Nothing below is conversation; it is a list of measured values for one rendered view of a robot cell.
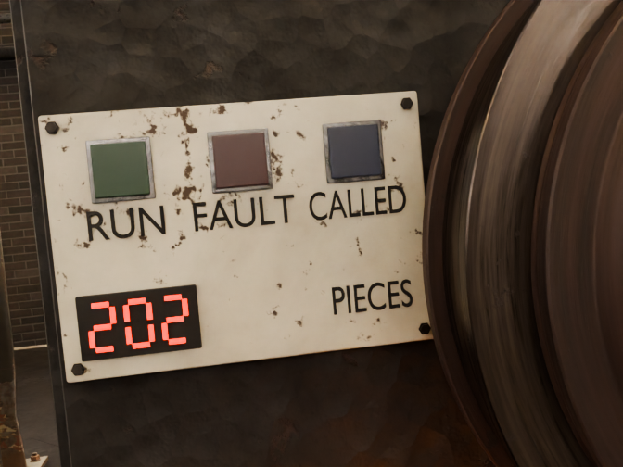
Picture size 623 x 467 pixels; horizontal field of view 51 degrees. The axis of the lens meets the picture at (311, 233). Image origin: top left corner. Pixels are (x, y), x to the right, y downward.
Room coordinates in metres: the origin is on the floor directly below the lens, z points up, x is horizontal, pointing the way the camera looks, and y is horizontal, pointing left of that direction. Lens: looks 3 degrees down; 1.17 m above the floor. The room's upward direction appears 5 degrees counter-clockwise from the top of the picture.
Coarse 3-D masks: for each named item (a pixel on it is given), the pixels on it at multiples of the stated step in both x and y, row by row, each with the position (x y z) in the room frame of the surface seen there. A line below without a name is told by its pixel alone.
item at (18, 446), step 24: (0, 240) 3.00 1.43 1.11; (0, 264) 2.99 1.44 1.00; (0, 288) 2.99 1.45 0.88; (0, 312) 2.99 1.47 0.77; (0, 336) 2.98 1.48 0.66; (0, 360) 2.98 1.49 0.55; (0, 384) 2.98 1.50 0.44; (0, 408) 2.98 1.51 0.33; (0, 432) 2.98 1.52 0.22; (0, 456) 2.70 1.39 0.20; (24, 456) 3.00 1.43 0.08
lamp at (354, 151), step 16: (336, 128) 0.45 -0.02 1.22; (352, 128) 0.46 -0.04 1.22; (368, 128) 0.46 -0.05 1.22; (336, 144) 0.45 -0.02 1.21; (352, 144) 0.46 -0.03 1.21; (368, 144) 0.46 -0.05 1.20; (336, 160) 0.45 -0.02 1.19; (352, 160) 0.45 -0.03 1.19; (368, 160) 0.46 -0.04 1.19; (336, 176) 0.45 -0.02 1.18; (352, 176) 0.46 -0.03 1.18
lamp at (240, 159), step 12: (216, 144) 0.44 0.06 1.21; (228, 144) 0.44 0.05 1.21; (240, 144) 0.44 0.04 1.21; (252, 144) 0.45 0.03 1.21; (264, 144) 0.45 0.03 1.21; (216, 156) 0.44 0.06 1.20; (228, 156) 0.44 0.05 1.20; (240, 156) 0.44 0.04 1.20; (252, 156) 0.45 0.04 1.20; (264, 156) 0.45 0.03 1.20; (216, 168) 0.44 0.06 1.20; (228, 168) 0.44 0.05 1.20; (240, 168) 0.44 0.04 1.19; (252, 168) 0.45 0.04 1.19; (264, 168) 0.45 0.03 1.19; (216, 180) 0.44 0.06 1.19; (228, 180) 0.44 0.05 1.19; (240, 180) 0.44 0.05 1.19; (252, 180) 0.45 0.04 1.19; (264, 180) 0.45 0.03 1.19
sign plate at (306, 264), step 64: (64, 128) 0.43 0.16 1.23; (128, 128) 0.44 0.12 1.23; (192, 128) 0.45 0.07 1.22; (256, 128) 0.45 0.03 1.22; (320, 128) 0.46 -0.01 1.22; (384, 128) 0.46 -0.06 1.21; (64, 192) 0.43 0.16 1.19; (192, 192) 0.44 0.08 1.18; (256, 192) 0.45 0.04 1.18; (320, 192) 0.46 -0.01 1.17; (384, 192) 0.46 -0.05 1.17; (64, 256) 0.43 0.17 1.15; (128, 256) 0.44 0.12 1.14; (192, 256) 0.44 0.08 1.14; (256, 256) 0.45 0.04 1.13; (320, 256) 0.46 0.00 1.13; (384, 256) 0.46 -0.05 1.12; (64, 320) 0.43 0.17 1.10; (192, 320) 0.44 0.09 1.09; (256, 320) 0.45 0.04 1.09; (320, 320) 0.46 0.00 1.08; (384, 320) 0.46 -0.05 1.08
